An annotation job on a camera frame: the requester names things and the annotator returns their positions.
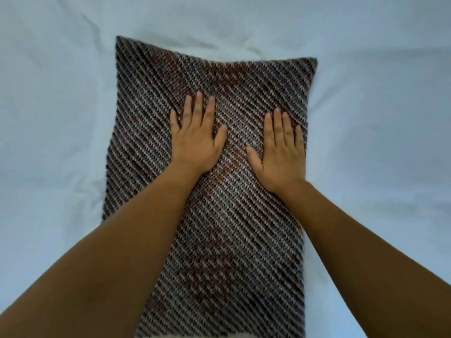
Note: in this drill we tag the person's right hand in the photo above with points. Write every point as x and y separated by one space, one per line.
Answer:
282 161

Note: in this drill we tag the person's left hand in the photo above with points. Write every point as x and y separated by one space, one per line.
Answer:
193 146

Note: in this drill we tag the person's left little finger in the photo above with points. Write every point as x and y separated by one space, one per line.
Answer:
174 122

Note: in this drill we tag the person's left thumb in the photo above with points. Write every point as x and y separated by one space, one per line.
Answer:
220 136

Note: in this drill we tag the person's right middle finger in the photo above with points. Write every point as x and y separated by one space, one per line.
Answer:
278 126

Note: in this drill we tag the person's right thumb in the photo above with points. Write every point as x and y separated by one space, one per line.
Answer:
254 159

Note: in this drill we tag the person's right little finger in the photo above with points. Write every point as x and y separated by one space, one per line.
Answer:
300 137

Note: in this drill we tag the person's left middle finger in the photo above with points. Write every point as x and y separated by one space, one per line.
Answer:
197 109

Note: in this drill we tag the striped knit cloth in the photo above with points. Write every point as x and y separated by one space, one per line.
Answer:
225 193

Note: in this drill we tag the person's left forearm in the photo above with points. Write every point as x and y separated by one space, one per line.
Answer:
105 256

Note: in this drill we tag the person's right forearm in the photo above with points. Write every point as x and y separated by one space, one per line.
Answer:
366 267

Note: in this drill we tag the white bed sheet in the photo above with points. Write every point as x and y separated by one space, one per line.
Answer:
380 102

